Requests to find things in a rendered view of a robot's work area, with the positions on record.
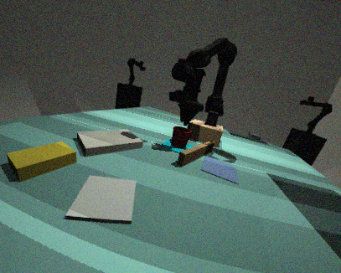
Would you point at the tan wooden plank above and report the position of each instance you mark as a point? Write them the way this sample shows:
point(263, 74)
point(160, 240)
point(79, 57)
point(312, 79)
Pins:
point(187, 156)

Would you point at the red cup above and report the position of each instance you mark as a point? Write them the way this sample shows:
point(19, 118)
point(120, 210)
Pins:
point(180, 136)

